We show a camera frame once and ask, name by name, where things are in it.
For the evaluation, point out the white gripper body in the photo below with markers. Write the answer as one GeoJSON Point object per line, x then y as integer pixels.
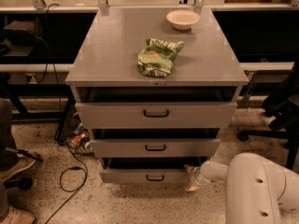
{"type": "Point", "coordinates": [197, 175]}

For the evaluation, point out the grey bottom drawer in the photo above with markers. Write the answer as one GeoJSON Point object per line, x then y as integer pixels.
{"type": "Point", "coordinates": [148, 170]}

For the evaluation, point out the grey drawer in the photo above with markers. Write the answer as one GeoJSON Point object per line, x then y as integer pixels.
{"type": "Point", "coordinates": [154, 148]}
{"type": "Point", "coordinates": [156, 115]}
{"type": "Point", "coordinates": [148, 170]}

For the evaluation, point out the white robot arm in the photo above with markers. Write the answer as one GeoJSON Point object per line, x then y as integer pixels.
{"type": "Point", "coordinates": [256, 189]}

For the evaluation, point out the grey middle drawer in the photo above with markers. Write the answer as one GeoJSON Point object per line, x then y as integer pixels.
{"type": "Point", "coordinates": [154, 148]}

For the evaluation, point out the grey drawer cabinet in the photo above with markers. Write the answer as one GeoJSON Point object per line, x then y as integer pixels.
{"type": "Point", "coordinates": [206, 69]}

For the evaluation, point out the grey top drawer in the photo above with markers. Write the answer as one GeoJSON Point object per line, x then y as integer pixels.
{"type": "Point", "coordinates": [156, 115]}

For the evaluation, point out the orange can on floor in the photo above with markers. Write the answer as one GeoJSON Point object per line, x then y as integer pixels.
{"type": "Point", "coordinates": [81, 141]}

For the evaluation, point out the black office chair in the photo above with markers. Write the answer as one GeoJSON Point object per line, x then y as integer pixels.
{"type": "Point", "coordinates": [283, 104]}

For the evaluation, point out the green chip bag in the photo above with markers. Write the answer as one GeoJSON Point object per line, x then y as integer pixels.
{"type": "Point", "coordinates": [157, 59]}

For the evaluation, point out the white bowl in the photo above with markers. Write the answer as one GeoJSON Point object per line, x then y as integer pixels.
{"type": "Point", "coordinates": [183, 19]}

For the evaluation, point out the black chair caster left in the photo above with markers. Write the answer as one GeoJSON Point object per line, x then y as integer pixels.
{"type": "Point", "coordinates": [23, 183]}

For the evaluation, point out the person's tan shoe lower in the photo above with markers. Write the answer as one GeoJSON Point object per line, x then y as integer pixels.
{"type": "Point", "coordinates": [17, 216]}

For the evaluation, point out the person's leg in trousers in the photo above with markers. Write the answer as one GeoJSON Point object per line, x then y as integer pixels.
{"type": "Point", "coordinates": [7, 159]}

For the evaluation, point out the dark box on shelf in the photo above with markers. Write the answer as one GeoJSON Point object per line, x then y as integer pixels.
{"type": "Point", "coordinates": [21, 33]}

